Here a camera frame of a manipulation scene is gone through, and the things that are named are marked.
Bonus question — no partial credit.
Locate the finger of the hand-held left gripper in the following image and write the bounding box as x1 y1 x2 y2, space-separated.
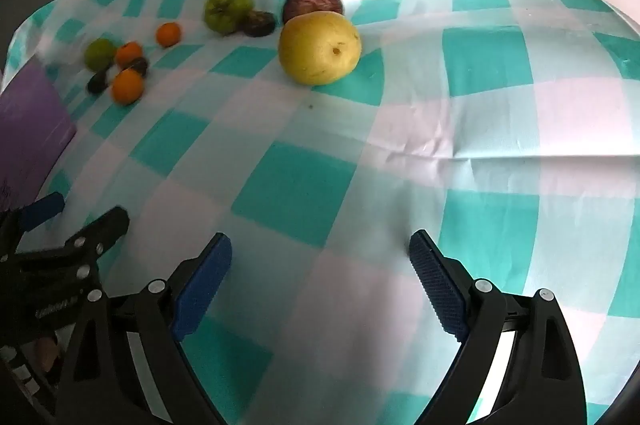
0 192 66 256
15 206 131 268

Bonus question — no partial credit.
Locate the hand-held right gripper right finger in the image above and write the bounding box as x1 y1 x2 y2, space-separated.
409 229 587 425

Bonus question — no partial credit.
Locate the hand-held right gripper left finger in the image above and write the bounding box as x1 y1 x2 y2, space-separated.
55 232 233 425

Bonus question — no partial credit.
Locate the orange mandarin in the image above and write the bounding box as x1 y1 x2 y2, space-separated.
115 42 144 68
111 69 146 106
155 22 183 48

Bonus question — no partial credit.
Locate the green lobed tomato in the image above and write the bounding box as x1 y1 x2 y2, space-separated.
203 0 254 36

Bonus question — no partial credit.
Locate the purple cloth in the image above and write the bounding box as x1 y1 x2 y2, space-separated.
0 60 77 208

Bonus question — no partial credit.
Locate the teal white checkered tablecloth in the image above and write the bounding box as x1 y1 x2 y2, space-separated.
2 0 640 425

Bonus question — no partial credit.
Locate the small green lime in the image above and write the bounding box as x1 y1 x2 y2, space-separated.
83 38 119 70

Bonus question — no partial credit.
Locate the yellow pear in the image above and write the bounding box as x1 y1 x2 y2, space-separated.
278 11 363 86

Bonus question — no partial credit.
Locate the dark purple passion fruit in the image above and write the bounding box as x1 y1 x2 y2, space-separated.
282 0 346 24

